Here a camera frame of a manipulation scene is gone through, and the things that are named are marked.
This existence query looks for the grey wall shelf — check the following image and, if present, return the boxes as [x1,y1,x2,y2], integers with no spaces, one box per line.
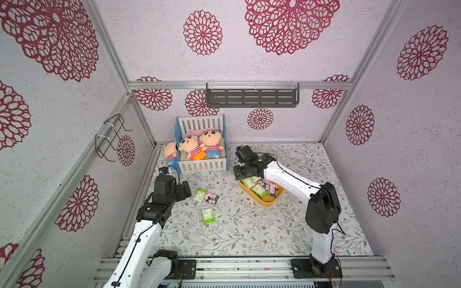
[205,82,300,108]

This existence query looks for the green tissue pack bottom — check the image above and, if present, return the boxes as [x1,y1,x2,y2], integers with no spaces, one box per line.
[252,184,268,199]

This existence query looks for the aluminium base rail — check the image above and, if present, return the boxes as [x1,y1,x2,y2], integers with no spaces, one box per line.
[92,256,396,283]

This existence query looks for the plush doll orange shorts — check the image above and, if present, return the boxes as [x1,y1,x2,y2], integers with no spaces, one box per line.
[178,135,206,161]

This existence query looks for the pink pillow in crib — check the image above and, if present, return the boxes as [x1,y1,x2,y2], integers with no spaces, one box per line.
[182,127,217,139]

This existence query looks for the plush doll outside crib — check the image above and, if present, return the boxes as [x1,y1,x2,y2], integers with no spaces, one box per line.
[163,142,178,169]

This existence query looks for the blue white toy crib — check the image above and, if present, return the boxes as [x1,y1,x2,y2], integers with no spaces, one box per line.
[175,115,229,173]

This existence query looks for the pink kuromi tissue pack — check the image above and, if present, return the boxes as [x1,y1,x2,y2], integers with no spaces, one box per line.
[258,179,270,191]
[268,182,279,199]
[204,192,219,205]

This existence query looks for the black wire wall rack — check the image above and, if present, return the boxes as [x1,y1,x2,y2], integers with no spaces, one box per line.
[94,114,133,162]

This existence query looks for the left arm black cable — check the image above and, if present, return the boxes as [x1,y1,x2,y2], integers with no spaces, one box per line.
[111,165,181,288]

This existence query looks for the yellow plastic storage box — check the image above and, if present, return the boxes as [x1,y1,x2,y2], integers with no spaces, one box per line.
[238,176,285,207]

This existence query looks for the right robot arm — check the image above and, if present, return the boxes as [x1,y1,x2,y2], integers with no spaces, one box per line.
[233,145,343,280]

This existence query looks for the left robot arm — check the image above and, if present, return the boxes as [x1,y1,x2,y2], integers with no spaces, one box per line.
[104,174,192,288]

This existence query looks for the pink kuromi tissue pack bottom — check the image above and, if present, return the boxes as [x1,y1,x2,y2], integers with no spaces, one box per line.
[258,179,270,191]

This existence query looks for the plush doll blue shorts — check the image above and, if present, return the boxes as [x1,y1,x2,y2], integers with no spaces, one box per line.
[199,131,224,159]

